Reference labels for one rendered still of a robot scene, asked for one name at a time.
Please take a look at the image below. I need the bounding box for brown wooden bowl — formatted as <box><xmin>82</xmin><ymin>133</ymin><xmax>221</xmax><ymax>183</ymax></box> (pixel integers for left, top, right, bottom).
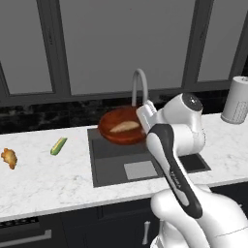
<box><xmin>97</xmin><ymin>106</ymin><xmax>148</xmax><ymax>146</ymax></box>

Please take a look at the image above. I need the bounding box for white paper towel roll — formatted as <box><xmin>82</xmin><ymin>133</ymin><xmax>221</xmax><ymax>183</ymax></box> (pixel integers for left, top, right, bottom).
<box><xmin>220</xmin><ymin>76</ymin><xmax>248</xmax><ymax>125</ymax></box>

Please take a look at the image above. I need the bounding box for silver cupboard door handle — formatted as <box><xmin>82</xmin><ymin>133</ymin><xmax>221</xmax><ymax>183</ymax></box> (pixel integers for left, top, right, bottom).
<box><xmin>141</xmin><ymin>220</ymin><xmax>151</xmax><ymax>246</ymax></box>

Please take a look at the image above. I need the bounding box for dark grey sink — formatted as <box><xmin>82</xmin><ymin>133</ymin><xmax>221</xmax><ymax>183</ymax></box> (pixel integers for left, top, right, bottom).
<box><xmin>86</xmin><ymin>127</ymin><xmax>212</xmax><ymax>189</ymax></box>

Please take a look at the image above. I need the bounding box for grey curved tap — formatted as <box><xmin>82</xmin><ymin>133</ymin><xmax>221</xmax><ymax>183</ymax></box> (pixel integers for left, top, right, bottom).
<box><xmin>131</xmin><ymin>68</ymin><xmax>150</xmax><ymax>108</ymax></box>

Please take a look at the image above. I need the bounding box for silver dishwasher handle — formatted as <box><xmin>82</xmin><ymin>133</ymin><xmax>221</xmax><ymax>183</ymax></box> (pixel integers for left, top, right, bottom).
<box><xmin>0</xmin><ymin>229</ymin><xmax>53</xmax><ymax>248</ymax></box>

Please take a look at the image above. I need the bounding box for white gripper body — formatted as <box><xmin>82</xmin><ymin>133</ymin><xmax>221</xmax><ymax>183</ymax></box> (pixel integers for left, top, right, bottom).
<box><xmin>136</xmin><ymin>105</ymin><xmax>155</xmax><ymax>135</ymax></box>

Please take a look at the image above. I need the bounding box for green and yellow corn cob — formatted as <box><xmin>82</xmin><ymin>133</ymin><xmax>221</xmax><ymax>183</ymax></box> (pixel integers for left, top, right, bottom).
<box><xmin>49</xmin><ymin>137</ymin><xmax>69</xmax><ymax>157</ymax></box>

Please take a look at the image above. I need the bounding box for golden brown croissant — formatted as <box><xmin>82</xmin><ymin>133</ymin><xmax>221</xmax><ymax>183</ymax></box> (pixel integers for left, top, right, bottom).
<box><xmin>0</xmin><ymin>147</ymin><xmax>18</xmax><ymax>171</ymax></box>

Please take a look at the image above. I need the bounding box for dark framed window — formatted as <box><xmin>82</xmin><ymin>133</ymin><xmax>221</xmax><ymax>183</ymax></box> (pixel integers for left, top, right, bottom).
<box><xmin>0</xmin><ymin>0</ymin><xmax>248</xmax><ymax>109</ymax></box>

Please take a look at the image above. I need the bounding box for dark cupboard door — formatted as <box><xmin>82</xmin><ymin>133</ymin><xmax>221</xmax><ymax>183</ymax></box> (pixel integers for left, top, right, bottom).
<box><xmin>59</xmin><ymin>206</ymin><xmax>102</xmax><ymax>248</ymax></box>
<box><xmin>96</xmin><ymin>197</ymin><xmax>162</xmax><ymax>248</ymax></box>
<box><xmin>209</xmin><ymin>181</ymin><xmax>248</xmax><ymax>211</ymax></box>

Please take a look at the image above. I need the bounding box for black dishwasher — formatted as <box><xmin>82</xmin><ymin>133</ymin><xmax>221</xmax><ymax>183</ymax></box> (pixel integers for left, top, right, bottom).
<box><xmin>0</xmin><ymin>214</ymin><xmax>63</xmax><ymax>248</ymax></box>

